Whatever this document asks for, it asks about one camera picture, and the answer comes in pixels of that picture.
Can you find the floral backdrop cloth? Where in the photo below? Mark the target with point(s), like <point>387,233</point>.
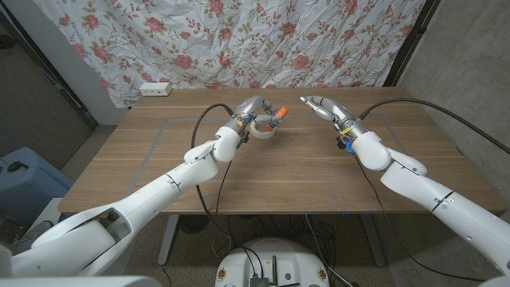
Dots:
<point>239,44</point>

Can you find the grey sneaker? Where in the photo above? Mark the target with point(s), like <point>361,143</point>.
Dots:
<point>32,235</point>

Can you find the white robot chest cover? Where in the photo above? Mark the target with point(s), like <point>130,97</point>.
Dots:
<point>79,282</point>

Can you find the white table leg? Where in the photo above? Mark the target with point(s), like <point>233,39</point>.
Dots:
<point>167,239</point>

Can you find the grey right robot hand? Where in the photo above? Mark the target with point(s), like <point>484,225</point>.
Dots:
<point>332,111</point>

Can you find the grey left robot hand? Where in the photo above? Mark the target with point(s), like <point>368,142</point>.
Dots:
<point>251,107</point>

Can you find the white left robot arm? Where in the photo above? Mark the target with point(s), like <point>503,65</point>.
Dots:
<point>143,207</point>

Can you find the black backdrop stand pole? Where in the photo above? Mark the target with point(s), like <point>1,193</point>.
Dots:
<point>410,44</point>

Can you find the beige masking tape roll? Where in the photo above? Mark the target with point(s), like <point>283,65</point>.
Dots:
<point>263,133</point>

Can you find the white power strip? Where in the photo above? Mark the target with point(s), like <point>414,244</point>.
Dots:
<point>155,89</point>

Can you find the blue plastic bin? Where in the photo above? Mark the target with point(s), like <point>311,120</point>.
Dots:
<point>32,179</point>

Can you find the orange and white glue stick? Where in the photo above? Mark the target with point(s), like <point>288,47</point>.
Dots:
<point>275,121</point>

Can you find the grey table leg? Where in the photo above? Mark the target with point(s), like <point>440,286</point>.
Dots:
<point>374,243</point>

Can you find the black metal rail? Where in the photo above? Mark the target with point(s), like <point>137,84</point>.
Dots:
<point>47,65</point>

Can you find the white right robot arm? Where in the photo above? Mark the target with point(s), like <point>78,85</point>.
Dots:
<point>430,191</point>

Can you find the black round floor fan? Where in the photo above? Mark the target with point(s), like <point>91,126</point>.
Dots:
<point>191,225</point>

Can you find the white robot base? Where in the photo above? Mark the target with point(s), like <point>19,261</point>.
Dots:
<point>275,255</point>

